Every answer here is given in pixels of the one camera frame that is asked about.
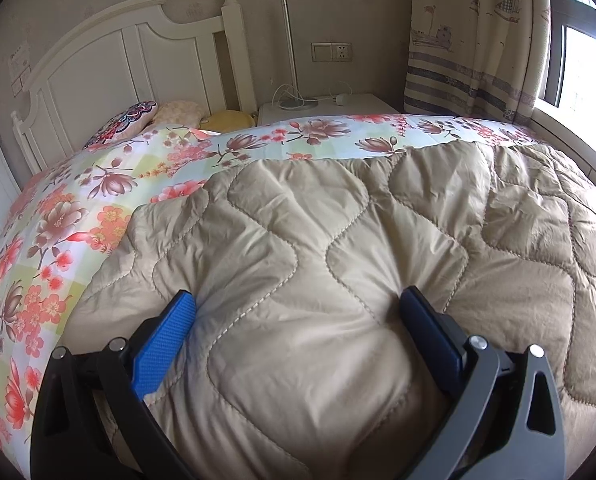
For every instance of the white wall panel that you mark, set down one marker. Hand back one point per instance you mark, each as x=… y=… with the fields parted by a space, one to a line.
x=20 y=70

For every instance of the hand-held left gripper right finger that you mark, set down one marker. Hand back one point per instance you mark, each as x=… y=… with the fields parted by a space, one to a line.
x=430 y=340

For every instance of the cream pillow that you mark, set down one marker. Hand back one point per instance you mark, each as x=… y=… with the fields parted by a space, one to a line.
x=178 y=112

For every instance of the yellow pillow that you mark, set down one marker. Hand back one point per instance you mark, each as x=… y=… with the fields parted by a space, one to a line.
x=228 y=121

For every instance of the colourful patterned pillow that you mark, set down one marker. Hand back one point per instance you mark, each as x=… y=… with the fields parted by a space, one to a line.
x=128 y=120

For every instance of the white nightstand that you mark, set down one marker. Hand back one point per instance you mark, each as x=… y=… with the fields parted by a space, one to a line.
x=357 y=106

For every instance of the floral bed sheet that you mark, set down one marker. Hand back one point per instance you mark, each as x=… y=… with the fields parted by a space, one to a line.
x=78 y=200

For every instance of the printed striped curtain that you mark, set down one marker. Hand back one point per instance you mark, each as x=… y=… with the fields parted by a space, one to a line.
x=467 y=35

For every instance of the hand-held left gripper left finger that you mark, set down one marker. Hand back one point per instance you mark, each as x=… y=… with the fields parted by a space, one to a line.
x=165 y=345

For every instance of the silver pole lamp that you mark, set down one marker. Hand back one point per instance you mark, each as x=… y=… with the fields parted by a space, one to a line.
x=289 y=50

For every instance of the beige quilted blanket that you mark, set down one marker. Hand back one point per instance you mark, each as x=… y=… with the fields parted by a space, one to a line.
x=303 y=240

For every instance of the dark framed window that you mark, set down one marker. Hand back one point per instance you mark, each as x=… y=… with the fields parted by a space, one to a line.
x=582 y=75

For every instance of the white wooden headboard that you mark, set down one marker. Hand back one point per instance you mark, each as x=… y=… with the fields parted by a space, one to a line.
x=93 y=70

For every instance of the white wall socket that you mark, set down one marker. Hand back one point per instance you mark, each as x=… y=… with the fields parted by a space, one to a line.
x=332 y=52

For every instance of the white power adapter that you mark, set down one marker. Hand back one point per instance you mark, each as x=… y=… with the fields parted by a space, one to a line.
x=341 y=99

